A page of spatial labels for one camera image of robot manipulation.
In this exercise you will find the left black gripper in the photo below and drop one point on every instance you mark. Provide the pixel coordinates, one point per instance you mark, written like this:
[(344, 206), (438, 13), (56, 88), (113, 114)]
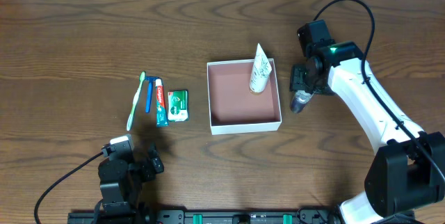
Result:
[(144, 168)]

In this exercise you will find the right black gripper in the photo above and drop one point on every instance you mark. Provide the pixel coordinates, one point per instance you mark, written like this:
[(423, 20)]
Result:
[(298, 78)]

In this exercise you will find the clear spray bottle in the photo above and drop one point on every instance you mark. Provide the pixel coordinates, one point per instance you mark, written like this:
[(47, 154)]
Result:
[(300, 100)]

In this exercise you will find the white patterned lotion tube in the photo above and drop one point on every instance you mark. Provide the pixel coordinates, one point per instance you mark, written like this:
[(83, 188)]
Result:
[(260, 73)]

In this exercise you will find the green white toothbrush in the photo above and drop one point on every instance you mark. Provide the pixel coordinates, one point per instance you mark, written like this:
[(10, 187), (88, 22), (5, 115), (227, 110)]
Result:
[(135, 101)]

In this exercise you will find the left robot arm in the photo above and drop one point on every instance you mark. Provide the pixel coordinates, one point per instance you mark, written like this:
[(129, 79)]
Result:
[(122, 177)]

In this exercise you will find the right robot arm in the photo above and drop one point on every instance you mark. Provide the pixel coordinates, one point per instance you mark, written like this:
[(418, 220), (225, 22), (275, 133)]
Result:
[(407, 171)]

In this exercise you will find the green Dettol soap pack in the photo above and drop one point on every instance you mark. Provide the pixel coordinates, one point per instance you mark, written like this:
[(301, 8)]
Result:
[(178, 106)]

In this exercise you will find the Colgate toothpaste tube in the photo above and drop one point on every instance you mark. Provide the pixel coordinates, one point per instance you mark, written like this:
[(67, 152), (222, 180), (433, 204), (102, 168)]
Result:
[(161, 114)]

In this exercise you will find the white box pink interior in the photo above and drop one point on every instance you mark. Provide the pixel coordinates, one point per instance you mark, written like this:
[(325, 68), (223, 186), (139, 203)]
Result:
[(233, 109)]

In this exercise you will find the blue disposable razor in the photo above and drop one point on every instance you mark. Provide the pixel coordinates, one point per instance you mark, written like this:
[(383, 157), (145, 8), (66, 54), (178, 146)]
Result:
[(150, 84)]

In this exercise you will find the black mounting rail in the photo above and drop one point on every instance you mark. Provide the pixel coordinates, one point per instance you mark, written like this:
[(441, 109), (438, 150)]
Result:
[(301, 216)]

